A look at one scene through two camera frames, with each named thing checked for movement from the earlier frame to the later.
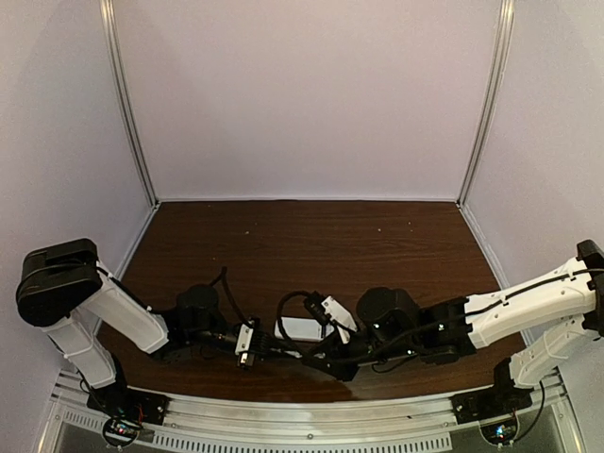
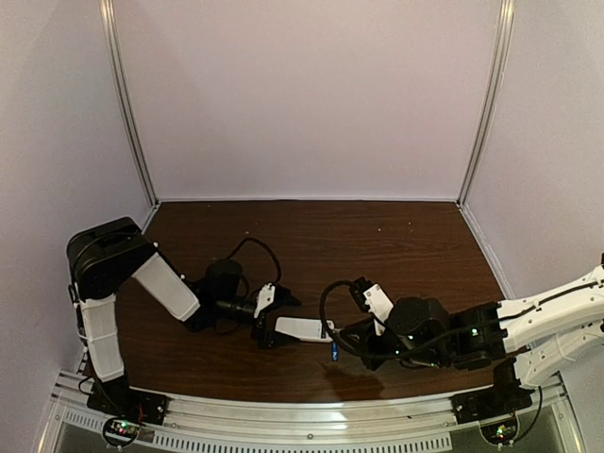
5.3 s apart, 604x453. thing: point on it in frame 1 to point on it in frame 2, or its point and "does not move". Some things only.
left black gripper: [255, 347] to [263, 324]
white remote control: [301, 329] does not move
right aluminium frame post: [492, 99] does not move
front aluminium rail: [302, 422] does not move
